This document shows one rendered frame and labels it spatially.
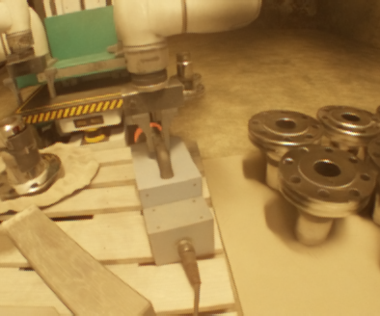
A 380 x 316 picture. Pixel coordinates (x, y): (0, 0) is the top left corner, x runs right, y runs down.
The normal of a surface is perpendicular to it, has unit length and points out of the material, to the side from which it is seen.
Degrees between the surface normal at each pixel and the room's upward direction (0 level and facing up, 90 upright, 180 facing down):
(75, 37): 90
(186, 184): 90
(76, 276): 0
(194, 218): 0
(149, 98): 90
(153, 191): 90
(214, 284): 0
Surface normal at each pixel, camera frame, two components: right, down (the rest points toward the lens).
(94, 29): 0.16, 0.52
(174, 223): -0.07, -0.84
